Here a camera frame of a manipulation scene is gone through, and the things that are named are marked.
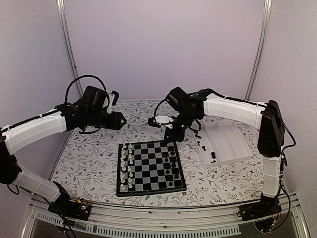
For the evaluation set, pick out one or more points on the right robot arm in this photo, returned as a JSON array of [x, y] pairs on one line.
[[265, 117]]

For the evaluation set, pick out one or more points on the black and grey chessboard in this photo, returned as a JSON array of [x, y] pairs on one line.
[[142, 165]]

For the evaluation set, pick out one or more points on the aluminium frame post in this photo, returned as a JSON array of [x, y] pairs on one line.
[[66, 37], [260, 48]]

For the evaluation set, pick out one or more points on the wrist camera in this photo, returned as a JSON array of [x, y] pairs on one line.
[[158, 121], [113, 98]]

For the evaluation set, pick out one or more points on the white rook piece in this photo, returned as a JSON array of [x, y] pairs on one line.
[[123, 149]]

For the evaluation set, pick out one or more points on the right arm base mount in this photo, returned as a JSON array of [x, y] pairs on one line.
[[263, 210]]

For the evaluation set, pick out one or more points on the right aluminium frame post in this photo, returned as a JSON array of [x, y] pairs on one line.
[[260, 48]]

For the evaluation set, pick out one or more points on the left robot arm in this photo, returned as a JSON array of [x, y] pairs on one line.
[[15, 138]]

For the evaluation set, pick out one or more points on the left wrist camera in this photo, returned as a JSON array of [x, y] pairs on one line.
[[113, 98]]

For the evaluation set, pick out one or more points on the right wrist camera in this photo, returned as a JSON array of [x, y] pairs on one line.
[[158, 121]]

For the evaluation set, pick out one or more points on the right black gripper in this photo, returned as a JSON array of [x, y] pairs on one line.
[[174, 136]]

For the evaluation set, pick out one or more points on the left aluminium frame post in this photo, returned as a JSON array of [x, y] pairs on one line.
[[66, 37]]

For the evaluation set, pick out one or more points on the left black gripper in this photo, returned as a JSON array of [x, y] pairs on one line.
[[115, 123]]

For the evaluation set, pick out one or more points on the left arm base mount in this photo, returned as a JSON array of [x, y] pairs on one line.
[[64, 206]]

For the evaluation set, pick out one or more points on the aluminium front rail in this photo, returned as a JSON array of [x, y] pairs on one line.
[[120, 221]]

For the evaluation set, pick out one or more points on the white plastic piece tray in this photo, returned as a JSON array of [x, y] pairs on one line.
[[226, 140]]

